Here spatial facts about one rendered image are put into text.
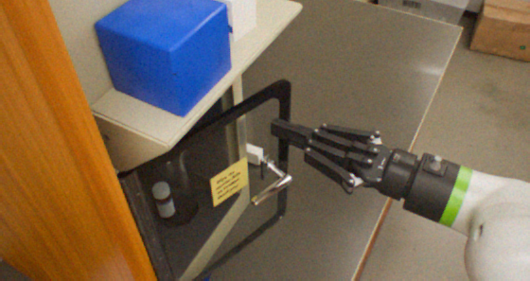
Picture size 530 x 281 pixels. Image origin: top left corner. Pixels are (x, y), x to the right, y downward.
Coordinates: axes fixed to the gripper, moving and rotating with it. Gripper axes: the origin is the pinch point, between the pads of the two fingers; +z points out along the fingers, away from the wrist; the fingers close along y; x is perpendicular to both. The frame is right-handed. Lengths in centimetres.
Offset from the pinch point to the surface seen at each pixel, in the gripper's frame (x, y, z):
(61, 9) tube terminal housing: -31.4, 23.6, 13.6
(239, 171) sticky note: 6.5, 6.9, 6.1
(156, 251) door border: 12.2, 23.7, 12.0
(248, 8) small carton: -23.6, 3.4, 5.3
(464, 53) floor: 131, -242, -18
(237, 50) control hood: -20.0, 7.9, 4.5
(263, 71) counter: 37, -53, 35
